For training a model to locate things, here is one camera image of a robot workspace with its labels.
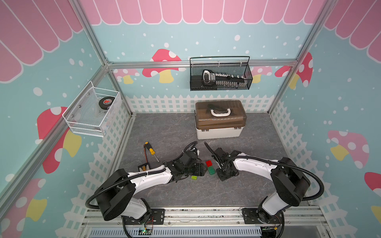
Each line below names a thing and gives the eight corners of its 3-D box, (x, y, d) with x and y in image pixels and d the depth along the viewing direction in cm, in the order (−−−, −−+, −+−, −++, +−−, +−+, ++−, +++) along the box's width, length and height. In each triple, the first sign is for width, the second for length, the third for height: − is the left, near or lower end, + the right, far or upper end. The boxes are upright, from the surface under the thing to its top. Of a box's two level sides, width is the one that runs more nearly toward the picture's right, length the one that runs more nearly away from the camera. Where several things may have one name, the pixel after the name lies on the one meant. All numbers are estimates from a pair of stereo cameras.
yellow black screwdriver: (157, 162, 96) (156, 161, 93) (144, 144, 104) (143, 142, 102) (161, 160, 97) (160, 158, 95) (148, 142, 105) (147, 140, 103)
